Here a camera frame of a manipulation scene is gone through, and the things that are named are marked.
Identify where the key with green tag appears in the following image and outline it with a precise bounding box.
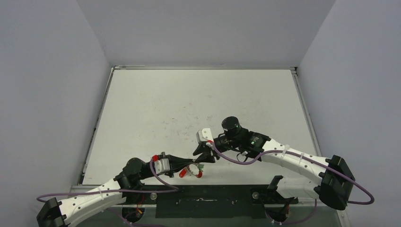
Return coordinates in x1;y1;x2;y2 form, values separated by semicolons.
197;163;204;172

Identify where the metal keyring with red grip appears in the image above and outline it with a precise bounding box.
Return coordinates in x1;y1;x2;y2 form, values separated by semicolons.
185;163;203;178

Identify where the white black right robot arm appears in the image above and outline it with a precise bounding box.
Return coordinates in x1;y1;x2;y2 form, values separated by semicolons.
193;116;355;210

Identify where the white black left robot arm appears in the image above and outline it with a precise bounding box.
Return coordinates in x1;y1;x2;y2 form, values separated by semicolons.
36;154;195;227

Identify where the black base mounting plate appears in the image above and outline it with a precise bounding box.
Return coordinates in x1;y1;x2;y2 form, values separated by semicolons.
124;184;298;219

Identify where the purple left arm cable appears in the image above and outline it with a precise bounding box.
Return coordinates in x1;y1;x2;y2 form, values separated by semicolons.
36;157;180;227

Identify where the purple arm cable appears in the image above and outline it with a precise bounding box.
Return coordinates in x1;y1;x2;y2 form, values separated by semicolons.
36;157;180;227
207;141;375;226

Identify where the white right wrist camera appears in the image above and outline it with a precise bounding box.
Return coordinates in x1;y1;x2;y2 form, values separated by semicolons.
196;128;214;144

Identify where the aluminium table frame rail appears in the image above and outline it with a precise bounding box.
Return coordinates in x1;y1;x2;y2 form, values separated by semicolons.
290;67;322;156

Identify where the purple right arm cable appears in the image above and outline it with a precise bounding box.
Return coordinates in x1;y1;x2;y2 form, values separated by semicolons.
207;141;375;226

